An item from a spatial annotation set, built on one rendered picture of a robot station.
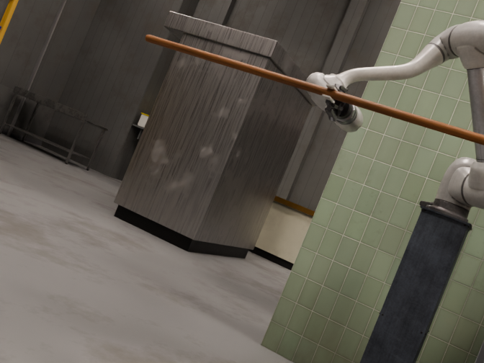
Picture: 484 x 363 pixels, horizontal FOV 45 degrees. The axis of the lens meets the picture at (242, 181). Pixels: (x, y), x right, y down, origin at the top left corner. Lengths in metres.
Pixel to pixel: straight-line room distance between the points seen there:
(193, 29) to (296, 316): 3.78
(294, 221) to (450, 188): 5.61
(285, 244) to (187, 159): 2.73
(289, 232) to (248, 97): 2.88
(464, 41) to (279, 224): 6.04
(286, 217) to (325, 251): 4.93
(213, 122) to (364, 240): 2.99
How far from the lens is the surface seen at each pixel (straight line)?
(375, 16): 11.43
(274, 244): 8.19
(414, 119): 1.96
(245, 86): 5.83
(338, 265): 3.24
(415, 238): 2.61
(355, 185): 3.27
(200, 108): 5.96
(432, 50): 2.53
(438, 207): 2.65
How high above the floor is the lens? 0.76
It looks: 1 degrees up
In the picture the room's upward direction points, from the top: 22 degrees clockwise
